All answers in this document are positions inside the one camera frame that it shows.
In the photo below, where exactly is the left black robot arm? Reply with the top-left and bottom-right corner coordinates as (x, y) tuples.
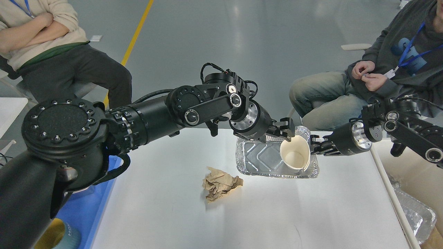
(0, 63), (295, 249)

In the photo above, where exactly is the blue plastic tray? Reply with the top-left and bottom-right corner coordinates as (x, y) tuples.
(55, 156), (122, 249)

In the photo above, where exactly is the aluminium foil tray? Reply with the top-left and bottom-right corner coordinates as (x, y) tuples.
(236, 137), (320, 179)

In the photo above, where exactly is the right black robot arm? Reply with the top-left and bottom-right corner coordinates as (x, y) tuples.
(309, 95), (443, 168)

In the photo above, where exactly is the person in beige sweater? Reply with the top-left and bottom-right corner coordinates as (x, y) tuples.
(0, 0), (132, 109)

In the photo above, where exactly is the beige waste bin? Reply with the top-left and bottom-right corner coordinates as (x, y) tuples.
(371, 138), (443, 249)

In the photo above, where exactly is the brown paper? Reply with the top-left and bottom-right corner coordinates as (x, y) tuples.
(202, 167), (244, 204)

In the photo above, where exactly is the teal green mug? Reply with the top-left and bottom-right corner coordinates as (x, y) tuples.
(34, 218), (82, 249)

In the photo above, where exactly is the white paper cup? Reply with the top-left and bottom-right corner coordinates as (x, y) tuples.
(280, 135), (310, 171)

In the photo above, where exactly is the white side table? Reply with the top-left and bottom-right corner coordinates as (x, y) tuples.
(0, 97), (28, 138)

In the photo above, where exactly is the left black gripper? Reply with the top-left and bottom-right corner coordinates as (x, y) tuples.
(229, 100), (295, 142)

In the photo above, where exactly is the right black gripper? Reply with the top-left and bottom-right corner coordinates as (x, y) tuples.
(310, 121), (372, 156)

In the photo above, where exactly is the person in dark hoodie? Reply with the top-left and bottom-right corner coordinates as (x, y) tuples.
(289, 0), (443, 131)

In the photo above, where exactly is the white office chair left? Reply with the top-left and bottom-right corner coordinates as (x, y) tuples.
(0, 70), (95, 106)

